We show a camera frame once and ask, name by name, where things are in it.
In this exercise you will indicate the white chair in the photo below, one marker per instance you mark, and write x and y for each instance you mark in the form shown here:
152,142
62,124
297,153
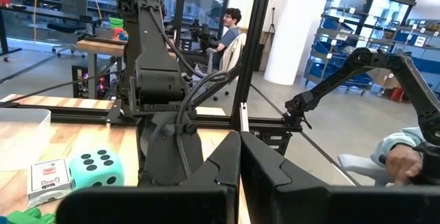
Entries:
233,55

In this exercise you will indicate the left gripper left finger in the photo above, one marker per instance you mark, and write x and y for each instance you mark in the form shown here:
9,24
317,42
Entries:
154,207

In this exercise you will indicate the person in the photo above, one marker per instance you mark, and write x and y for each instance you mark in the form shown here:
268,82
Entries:
228,38

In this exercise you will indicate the computer tower with lights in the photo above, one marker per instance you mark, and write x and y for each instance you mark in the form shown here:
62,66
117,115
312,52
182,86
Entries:
80,83

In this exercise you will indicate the green cup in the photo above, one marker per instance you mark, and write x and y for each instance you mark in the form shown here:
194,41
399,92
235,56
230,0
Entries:
116,23

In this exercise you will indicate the blue storage shelving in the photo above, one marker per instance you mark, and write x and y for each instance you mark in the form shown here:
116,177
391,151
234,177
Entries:
330,48

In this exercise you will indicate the person's forearm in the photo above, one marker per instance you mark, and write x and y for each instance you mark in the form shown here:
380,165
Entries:
392,139

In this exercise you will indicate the white building column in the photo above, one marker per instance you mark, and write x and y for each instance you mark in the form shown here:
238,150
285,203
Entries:
295,28

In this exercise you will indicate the clear plastic container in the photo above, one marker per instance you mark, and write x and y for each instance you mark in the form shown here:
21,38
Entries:
24,138

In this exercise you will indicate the black office chair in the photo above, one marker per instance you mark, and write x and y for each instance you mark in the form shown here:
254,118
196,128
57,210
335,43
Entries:
74,4

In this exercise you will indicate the bright green building block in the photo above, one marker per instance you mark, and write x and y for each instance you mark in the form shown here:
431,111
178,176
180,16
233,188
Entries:
27,217

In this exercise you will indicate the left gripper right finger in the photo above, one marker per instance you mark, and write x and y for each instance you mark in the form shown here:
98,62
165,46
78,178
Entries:
309,207

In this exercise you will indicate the person's leg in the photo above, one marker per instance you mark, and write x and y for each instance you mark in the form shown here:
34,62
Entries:
361,169

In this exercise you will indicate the black background robot arm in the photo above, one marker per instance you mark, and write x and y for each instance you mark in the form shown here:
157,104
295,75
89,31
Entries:
203,36

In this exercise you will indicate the white red playing card box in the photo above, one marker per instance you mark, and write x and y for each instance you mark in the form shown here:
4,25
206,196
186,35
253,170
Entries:
49,182

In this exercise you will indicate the person's hand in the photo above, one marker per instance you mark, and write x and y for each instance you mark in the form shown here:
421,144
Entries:
402,164

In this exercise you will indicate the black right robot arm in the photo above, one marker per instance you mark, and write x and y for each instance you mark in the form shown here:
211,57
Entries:
151,62

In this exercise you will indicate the teal foam die black dots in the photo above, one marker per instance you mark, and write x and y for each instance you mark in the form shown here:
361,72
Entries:
96,172

